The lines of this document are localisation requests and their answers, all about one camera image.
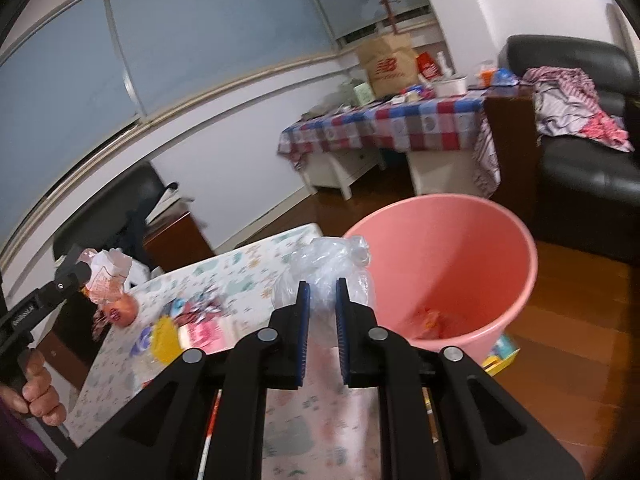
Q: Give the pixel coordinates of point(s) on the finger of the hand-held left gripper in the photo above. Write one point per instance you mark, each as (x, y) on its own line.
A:
(72, 270)

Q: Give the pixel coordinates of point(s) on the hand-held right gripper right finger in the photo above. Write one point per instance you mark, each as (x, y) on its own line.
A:
(342, 332)

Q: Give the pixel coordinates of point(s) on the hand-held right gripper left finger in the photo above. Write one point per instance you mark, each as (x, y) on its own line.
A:
(304, 332)

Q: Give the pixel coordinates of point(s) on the white paper wrapper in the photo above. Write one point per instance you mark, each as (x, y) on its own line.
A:
(112, 270)

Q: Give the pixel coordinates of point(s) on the clear plastic bag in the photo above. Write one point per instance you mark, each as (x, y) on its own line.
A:
(325, 265)

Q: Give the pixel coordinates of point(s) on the red wrapper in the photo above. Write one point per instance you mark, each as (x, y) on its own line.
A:
(430, 322)

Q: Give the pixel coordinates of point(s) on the blue white wrapper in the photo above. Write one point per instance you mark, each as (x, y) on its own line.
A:
(142, 345)

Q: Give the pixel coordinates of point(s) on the pink plastic bucket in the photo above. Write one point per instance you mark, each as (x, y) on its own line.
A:
(450, 260)

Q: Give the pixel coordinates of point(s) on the person's left forearm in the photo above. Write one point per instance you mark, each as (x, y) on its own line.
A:
(20, 440)

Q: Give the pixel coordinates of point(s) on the person's left hand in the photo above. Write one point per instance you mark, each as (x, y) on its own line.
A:
(42, 390)

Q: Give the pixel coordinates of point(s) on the red orange fruit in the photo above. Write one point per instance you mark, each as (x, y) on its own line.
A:
(122, 310)

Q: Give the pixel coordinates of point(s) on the floral tablecloth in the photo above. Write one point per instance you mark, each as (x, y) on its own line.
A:
(250, 260)

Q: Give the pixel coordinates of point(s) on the black chair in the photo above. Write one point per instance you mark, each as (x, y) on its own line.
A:
(120, 190)

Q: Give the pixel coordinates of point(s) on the pink packet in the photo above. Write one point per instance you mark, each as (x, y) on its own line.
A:
(205, 332)

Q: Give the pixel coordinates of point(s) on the brown wooden cabinet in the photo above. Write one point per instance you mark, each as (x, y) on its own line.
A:
(175, 240)

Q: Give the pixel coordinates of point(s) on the crumpled colourful wrapper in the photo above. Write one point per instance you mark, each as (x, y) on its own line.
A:
(197, 305)

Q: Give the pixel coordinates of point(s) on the white folded cloth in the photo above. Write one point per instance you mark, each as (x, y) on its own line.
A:
(170, 207)

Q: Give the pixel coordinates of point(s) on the yellow cardboard box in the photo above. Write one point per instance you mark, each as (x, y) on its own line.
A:
(502, 355)

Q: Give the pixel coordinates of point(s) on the white low table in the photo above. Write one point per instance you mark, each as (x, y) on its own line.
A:
(345, 170)

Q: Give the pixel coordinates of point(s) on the checked tablecloth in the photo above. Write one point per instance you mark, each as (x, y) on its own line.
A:
(400, 120)

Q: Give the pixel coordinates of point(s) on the green tissue box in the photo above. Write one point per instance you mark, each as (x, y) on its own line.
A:
(363, 94)

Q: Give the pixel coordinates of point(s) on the dark wooden side cabinet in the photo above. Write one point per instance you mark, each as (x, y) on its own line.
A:
(510, 160)

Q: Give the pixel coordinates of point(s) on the frosted window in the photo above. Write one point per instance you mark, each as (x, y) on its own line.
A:
(200, 35)

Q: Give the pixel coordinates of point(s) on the white oval container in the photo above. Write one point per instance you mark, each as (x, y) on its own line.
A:
(450, 85)

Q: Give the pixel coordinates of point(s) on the brown paper bag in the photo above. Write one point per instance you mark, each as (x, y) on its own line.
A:
(387, 65)

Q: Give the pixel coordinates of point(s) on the red gift bag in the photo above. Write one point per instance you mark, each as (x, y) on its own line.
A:
(427, 67)

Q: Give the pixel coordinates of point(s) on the black leather sofa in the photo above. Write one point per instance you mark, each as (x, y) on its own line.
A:
(585, 190)

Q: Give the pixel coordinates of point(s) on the orange packet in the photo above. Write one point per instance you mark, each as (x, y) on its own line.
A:
(485, 76)

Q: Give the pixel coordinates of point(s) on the blue packet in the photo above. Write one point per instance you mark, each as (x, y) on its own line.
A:
(506, 77)

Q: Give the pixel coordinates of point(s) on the pile of clothes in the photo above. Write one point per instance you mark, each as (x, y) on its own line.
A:
(565, 105)

